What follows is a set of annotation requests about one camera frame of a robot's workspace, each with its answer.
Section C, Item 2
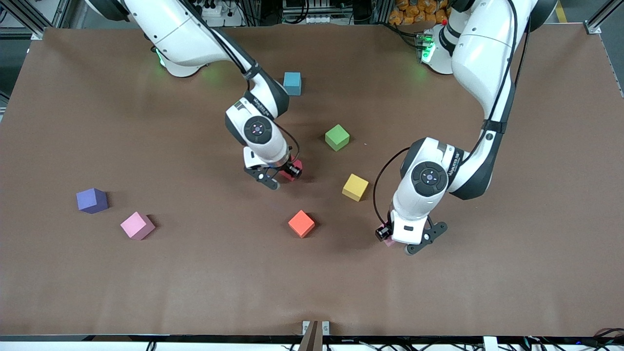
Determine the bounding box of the red foam cube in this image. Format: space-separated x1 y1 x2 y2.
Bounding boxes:
279 159 303 182

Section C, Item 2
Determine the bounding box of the yellow foam cube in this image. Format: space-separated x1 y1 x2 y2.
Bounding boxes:
341 173 370 202

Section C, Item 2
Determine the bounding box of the green foam cube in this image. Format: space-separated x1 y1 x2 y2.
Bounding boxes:
325 124 351 152

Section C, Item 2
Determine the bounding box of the orange foam cube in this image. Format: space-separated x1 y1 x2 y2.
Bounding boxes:
288 210 316 239

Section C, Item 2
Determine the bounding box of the blue foam cube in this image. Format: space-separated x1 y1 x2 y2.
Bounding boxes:
284 72 302 97

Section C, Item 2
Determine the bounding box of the brown tapered bar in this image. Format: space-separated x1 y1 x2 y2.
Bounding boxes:
298 320 323 351

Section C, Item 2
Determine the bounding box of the brown table mat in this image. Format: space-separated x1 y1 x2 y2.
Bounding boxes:
0 23 624 338

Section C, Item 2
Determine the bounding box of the white power strip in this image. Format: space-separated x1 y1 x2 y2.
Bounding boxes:
199 0 225 18

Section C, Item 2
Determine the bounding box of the white equipment rack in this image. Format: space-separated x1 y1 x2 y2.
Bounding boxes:
282 0 354 25

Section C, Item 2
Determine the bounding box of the purple foam cube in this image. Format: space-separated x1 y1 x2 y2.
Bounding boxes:
76 188 109 215

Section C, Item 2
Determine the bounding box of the bag of orange items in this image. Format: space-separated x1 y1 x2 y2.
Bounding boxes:
389 0 450 26

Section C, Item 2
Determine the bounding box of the black table edge strip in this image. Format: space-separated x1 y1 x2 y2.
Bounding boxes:
0 334 624 343

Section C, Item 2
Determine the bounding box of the black floor cable bundle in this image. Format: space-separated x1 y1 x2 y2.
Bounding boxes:
522 329 624 351

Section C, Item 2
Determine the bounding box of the aluminium frame profile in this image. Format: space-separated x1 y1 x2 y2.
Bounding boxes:
0 0 81 40
586 0 624 35

